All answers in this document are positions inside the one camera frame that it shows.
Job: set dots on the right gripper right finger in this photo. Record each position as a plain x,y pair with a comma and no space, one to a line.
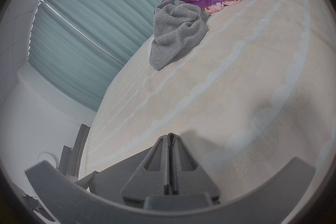
195,178

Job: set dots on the bed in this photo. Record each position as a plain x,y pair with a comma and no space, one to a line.
249,73

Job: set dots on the grey garment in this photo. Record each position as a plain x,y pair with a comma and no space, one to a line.
175,31

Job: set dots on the pink garment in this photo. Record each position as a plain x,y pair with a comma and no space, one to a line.
220,5

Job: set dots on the black chest of drawers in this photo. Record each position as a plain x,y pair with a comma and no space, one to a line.
78,152

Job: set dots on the black curved desk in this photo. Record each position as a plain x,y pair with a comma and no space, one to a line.
65,160

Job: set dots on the round white mirror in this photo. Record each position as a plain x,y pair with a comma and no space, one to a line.
48,156

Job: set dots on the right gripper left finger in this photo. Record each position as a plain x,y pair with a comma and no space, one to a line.
149,175

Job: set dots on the black T-shirt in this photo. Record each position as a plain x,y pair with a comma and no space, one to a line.
118,173

